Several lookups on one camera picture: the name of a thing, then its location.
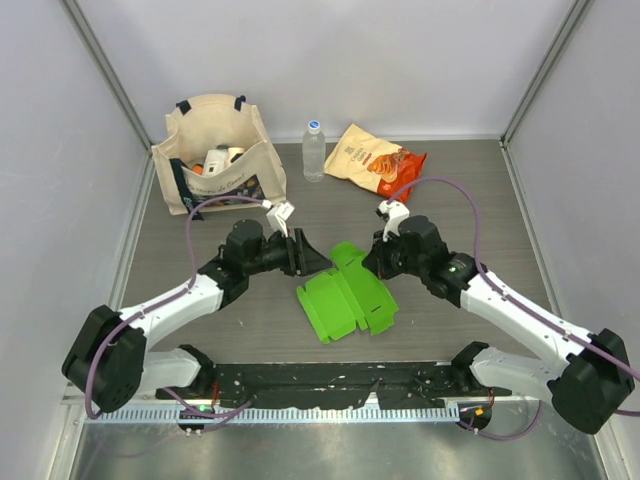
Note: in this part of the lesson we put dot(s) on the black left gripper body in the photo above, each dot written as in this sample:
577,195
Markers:
275,255

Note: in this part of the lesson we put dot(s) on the white slotted cable duct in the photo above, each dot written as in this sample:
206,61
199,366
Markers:
369,413

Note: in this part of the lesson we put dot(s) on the orange beige snack bag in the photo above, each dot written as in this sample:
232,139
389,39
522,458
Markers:
374,164

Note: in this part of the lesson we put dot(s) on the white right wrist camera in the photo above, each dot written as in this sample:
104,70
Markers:
393,213

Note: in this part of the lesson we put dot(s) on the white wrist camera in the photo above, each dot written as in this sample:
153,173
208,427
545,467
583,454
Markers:
277,215
393,213

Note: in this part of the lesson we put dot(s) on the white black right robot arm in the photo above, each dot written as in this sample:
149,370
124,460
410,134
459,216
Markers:
584,376

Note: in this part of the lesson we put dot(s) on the beige canvas tote bag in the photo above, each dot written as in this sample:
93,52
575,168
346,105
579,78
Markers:
217,147

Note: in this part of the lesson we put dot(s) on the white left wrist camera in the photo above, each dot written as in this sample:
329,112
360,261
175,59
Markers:
277,215

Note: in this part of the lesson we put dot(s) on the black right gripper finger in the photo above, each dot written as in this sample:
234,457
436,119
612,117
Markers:
378,249
377,266

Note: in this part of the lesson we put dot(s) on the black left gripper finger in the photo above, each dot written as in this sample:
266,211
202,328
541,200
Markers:
306,254
306,268

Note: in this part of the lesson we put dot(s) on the green paper box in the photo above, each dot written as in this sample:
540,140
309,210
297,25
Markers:
346,297

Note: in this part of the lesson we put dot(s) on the white box in bag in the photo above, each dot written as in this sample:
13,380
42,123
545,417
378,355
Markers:
215,161

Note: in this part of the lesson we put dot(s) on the clear plastic water bottle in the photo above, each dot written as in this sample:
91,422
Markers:
313,152

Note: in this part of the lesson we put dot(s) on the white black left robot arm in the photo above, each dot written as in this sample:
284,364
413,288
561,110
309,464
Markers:
112,358

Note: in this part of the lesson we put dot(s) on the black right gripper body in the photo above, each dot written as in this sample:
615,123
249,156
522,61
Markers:
398,261

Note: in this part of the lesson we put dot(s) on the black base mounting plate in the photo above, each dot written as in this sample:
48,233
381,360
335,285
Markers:
335,386

